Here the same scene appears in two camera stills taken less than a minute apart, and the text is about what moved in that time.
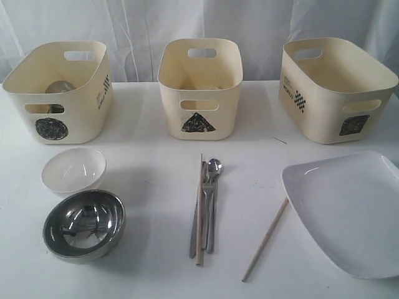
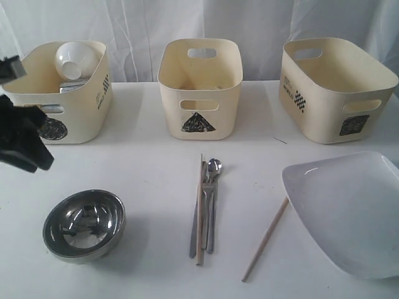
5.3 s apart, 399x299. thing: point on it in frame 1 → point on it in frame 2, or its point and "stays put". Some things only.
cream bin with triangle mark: x=201 y=80 stays put
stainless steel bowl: x=85 y=227 stays put
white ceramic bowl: x=74 y=170 → x=75 y=60
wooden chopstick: x=199 y=216 stays put
